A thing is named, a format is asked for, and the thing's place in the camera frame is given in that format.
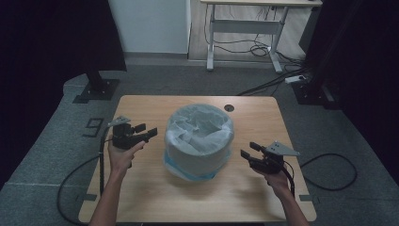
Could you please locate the person's left hand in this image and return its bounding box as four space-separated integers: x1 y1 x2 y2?
107 139 147 177

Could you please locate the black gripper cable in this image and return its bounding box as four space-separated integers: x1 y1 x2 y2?
56 126 107 226
281 153 359 199

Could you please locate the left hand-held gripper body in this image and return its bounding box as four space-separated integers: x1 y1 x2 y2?
107 115 146 151

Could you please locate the white cabinet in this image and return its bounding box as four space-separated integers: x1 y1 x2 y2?
107 0 192 55

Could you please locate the black curtain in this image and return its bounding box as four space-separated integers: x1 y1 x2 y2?
299 0 399 183
0 0 128 189

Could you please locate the person's right hand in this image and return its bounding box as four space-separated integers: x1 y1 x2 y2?
260 169 293 200

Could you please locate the desk with white metal legs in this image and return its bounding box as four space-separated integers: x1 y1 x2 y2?
199 0 324 74

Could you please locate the coiled black cable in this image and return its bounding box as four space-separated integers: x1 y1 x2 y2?
249 42 271 58

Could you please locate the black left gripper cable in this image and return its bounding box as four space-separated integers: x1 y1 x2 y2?
56 126 107 226

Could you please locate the black stand with square base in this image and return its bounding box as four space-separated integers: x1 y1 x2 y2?
72 70 120 105
291 56 343 111

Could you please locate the black floor cable bundle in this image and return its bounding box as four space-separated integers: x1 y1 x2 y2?
236 66 310 97

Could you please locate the white power strip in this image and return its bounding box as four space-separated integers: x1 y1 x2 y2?
284 74 307 85

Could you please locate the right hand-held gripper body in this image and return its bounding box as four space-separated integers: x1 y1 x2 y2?
248 140 300 175

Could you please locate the white garbage bag blue edge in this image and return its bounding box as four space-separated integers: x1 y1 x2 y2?
163 103 235 183

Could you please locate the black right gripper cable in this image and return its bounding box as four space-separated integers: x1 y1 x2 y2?
281 153 359 199

